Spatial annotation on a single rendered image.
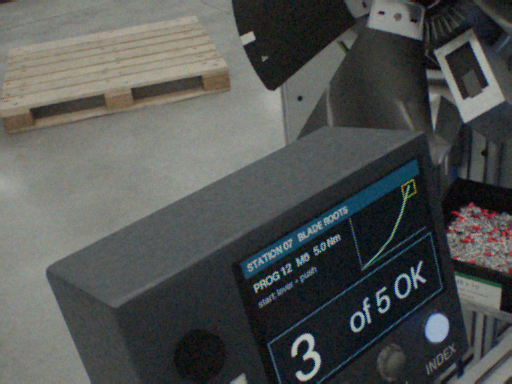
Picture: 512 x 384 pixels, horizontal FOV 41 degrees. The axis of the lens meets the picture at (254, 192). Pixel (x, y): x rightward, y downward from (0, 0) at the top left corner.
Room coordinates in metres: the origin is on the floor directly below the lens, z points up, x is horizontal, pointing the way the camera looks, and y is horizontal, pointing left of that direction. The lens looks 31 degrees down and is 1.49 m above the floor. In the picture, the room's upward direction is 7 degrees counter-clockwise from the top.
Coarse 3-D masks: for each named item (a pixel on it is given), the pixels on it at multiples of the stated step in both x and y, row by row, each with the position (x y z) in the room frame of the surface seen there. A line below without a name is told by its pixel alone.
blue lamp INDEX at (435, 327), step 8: (432, 312) 0.39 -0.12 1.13; (440, 312) 0.39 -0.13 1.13; (424, 320) 0.38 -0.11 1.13; (432, 320) 0.38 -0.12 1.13; (440, 320) 0.38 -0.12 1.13; (424, 328) 0.38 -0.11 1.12; (432, 328) 0.38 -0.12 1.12; (440, 328) 0.38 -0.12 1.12; (424, 336) 0.37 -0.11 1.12; (432, 336) 0.37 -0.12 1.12; (440, 336) 0.37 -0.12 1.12; (432, 344) 0.37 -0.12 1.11
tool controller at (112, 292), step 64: (320, 128) 0.51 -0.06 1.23; (256, 192) 0.40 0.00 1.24; (320, 192) 0.37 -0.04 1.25; (384, 192) 0.40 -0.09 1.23; (128, 256) 0.34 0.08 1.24; (192, 256) 0.32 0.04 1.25; (256, 256) 0.33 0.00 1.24; (320, 256) 0.35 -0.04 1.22; (384, 256) 0.38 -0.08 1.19; (448, 256) 0.41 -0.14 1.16; (128, 320) 0.28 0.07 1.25; (192, 320) 0.30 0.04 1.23; (256, 320) 0.32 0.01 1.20; (384, 320) 0.36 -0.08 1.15; (448, 320) 0.39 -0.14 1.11
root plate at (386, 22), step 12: (372, 0) 1.12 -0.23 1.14; (384, 0) 1.12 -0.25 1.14; (396, 0) 1.12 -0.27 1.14; (372, 12) 1.11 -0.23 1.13; (396, 12) 1.11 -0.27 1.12; (408, 12) 1.11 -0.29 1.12; (420, 12) 1.12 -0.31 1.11; (372, 24) 1.10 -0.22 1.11; (384, 24) 1.10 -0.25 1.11; (396, 24) 1.10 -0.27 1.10; (408, 24) 1.10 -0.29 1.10; (420, 24) 1.10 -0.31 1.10; (420, 36) 1.09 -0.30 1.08
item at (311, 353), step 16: (304, 320) 0.33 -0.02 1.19; (320, 320) 0.34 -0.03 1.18; (288, 336) 0.32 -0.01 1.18; (304, 336) 0.33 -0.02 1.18; (320, 336) 0.33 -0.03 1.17; (272, 352) 0.31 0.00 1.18; (288, 352) 0.32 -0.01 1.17; (304, 352) 0.32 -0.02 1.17; (320, 352) 0.33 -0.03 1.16; (336, 352) 0.33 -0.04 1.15; (288, 368) 0.31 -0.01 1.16; (304, 368) 0.32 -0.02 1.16; (320, 368) 0.32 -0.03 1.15; (336, 368) 0.33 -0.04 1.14
